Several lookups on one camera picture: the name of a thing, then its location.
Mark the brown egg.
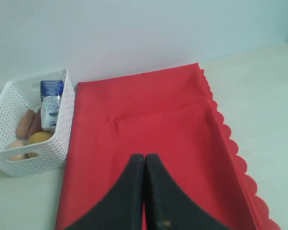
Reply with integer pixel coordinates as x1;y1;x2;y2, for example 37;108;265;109
6;140;29;161

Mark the fried chicken nugget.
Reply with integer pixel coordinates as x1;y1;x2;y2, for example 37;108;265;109
16;109;36;139

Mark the blue white milk carton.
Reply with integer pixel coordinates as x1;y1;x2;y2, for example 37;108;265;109
40;80;64;132

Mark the red table cloth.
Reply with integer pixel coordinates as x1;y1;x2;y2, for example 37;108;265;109
55;63;279;230

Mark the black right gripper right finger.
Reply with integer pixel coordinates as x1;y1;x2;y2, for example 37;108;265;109
144;153;228;230

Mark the red sausage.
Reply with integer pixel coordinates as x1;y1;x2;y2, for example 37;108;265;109
27;108;43;139

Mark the yellow lemon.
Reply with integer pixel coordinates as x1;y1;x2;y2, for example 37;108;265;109
26;131;53;158

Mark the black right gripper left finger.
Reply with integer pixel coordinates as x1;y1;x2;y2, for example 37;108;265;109
67;154;144;230

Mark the white perforated basket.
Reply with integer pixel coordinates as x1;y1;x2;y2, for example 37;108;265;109
0;69;75;177

